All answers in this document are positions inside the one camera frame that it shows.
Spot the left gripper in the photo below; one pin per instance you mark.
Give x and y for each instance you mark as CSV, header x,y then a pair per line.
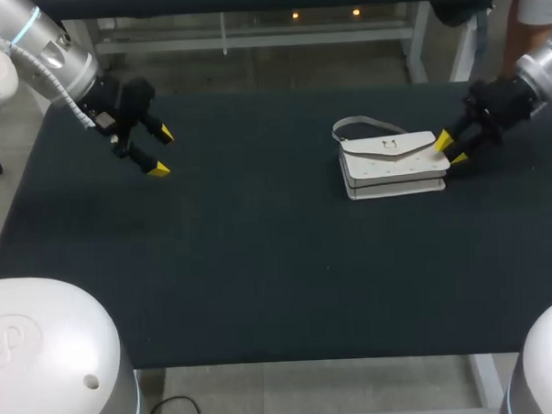
x,y
111,104

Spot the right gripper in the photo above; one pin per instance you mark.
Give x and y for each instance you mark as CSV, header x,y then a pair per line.
x,y
505,103

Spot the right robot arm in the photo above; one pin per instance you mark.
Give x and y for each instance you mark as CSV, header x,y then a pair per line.
x,y
545,71

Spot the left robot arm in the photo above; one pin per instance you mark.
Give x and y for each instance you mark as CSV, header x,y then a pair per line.
x,y
44,345

